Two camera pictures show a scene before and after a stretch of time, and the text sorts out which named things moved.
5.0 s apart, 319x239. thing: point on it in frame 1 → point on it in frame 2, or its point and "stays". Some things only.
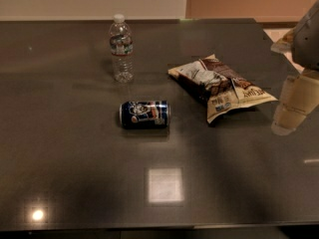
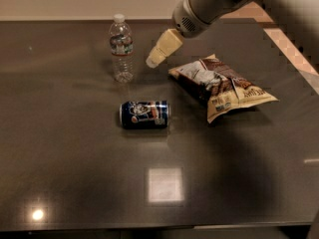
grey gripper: x=307 y=40 → x=188 y=21
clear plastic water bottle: x=122 y=46 stays
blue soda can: x=145 y=115 stays
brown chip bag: x=219 y=86 stays
